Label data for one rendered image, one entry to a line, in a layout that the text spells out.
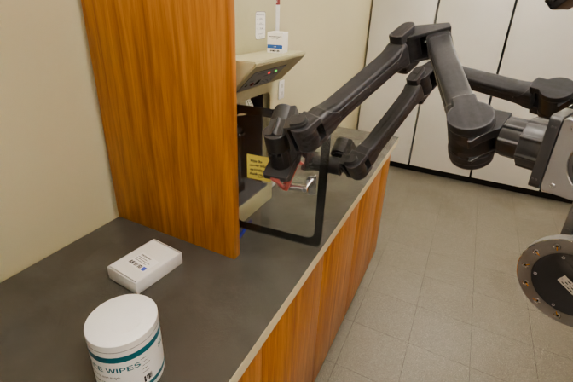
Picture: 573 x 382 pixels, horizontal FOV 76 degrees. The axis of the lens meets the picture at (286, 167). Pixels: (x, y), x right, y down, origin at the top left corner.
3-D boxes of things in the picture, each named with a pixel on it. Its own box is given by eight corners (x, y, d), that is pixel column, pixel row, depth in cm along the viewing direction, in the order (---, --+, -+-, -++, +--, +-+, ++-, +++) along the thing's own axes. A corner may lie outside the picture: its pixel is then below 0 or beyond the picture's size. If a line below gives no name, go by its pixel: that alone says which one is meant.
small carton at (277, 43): (267, 52, 112) (267, 31, 110) (273, 50, 117) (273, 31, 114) (282, 54, 111) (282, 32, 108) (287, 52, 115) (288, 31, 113)
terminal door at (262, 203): (230, 223, 119) (227, 102, 103) (321, 247, 109) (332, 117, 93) (229, 225, 118) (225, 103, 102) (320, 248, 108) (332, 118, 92)
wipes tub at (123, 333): (83, 383, 73) (66, 328, 67) (134, 336, 84) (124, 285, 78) (130, 414, 68) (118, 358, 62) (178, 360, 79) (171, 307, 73)
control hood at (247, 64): (219, 95, 101) (217, 58, 97) (274, 78, 128) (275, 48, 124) (255, 101, 97) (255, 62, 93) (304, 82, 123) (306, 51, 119)
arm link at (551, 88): (432, 47, 123) (436, 70, 130) (406, 74, 121) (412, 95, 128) (583, 81, 92) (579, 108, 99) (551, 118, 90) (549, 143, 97)
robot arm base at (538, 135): (537, 190, 59) (563, 117, 54) (485, 172, 64) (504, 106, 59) (554, 176, 64) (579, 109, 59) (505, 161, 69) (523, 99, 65)
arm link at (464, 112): (450, 9, 90) (452, 45, 97) (394, 25, 95) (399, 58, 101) (502, 124, 60) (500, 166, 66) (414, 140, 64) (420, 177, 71)
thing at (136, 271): (108, 278, 101) (106, 266, 100) (155, 248, 114) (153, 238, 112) (137, 295, 96) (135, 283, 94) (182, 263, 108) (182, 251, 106)
